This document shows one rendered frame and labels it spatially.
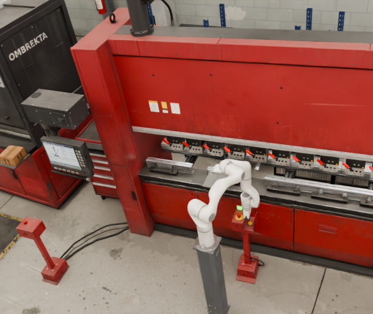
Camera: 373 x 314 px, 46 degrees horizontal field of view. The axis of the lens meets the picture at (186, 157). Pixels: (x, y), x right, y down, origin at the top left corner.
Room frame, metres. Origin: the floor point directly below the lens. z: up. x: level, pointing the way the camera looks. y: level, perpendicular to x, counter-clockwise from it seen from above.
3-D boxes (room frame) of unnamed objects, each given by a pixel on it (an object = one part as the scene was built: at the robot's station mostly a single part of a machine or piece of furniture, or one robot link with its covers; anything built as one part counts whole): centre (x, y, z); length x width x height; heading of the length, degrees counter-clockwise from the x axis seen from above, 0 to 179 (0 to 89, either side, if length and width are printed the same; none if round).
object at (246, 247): (2.65, -0.42, 0.39); 0.05 x 0.05 x 0.54; 64
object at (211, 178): (2.99, -0.24, 1.00); 0.26 x 0.18 x 0.01; 152
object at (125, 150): (3.73, 0.47, 1.15); 0.85 x 0.25 x 2.30; 152
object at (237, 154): (3.04, -0.46, 1.26); 0.15 x 0.09 x 0.17; 62
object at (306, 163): (2.76, -0.99, 1.26); 0.15 x 0.09 x 0.17; 62
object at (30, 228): (3.03, 1.60, 0.41); 0.25 x 0.20 x 0.83; 152
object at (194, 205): (2.28, -0.03, 1.30); 0.19 x 0.12 x 0.24; 37
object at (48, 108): (3.27, 1.03, 1.53); 0.51 x 0.25 x 0.85; 59
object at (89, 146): (3.48, 0.97, 1.18); 0.40 x 0.24 x 0.07; 62
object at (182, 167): (3.38, 0.18, 0.92); 0.50 x 0.06 x 0.10; 62
